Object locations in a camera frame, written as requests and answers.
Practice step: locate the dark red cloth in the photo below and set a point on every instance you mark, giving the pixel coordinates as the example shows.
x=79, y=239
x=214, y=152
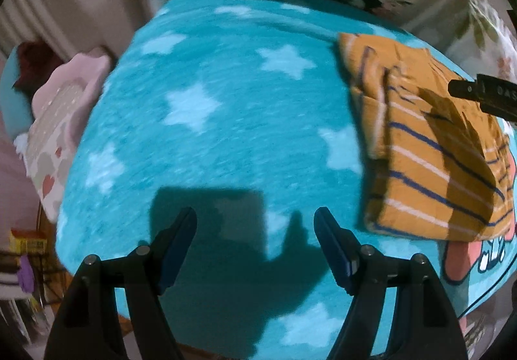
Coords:
x=38, y=61

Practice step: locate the teal star blanket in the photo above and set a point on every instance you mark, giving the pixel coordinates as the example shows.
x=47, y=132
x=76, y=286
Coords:
x=222, y=142

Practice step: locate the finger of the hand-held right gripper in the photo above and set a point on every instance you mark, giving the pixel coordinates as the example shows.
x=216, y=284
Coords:
x=496, y=95

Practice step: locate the purple object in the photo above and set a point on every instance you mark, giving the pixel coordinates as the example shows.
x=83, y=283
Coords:
x=27, y=275

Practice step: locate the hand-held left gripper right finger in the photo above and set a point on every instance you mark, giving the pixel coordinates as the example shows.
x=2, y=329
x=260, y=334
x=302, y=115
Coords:
x=337, y=251

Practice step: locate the orange striped sweater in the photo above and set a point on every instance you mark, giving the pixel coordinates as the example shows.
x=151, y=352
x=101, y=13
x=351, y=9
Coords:
x=416, y=166

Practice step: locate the white floral pillow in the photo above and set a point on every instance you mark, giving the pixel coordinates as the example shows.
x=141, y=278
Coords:
x=492, y=37

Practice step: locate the wooden table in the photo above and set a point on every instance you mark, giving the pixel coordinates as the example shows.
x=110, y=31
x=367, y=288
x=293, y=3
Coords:
x=123, y=317

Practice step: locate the pink cushion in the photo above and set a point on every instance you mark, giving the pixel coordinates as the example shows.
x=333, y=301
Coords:
x=60, y=114

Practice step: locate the yellow box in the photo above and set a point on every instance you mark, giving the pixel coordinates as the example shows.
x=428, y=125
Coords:
x=28, y=241

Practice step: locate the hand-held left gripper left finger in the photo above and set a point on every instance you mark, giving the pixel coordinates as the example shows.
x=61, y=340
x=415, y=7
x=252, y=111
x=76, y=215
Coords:
x=177, y=247

